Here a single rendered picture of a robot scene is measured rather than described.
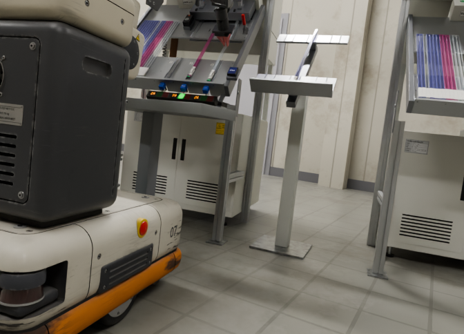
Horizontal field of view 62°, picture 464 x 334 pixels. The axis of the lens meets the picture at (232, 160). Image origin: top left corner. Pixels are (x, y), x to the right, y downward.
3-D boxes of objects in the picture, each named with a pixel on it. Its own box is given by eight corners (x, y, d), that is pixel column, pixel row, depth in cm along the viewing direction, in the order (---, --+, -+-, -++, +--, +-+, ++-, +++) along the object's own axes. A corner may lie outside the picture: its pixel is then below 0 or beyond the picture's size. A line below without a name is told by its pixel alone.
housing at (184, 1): (260, 20, 218) (258, -4, 208) (181, 18, 232) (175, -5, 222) (263, 12, 223) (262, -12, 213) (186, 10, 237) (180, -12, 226)
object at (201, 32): (246, 47, 200) (246, 39, 196) (135, 42, 219) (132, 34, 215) (262, 14, 220) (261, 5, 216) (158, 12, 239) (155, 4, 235)
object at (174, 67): (225, 90, 176) (224, 85, 174) (102, 80, 195) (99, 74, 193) (237, 65, 188) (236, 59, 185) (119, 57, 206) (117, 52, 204)
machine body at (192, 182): (230, 228, 208) (244, 114, 203) (117, 207, 228) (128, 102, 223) (257, 210, 270) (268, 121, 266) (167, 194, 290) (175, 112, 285)
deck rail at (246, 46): (229, 96, 177) (228, 86, 172) (226, 96, 178) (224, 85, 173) (265, 14, 219) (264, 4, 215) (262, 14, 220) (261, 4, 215)
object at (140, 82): (225, 96, 178) (223, 84, 172) (103, 85, 196) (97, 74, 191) (226, 94, 178) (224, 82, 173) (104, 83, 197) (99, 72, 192)
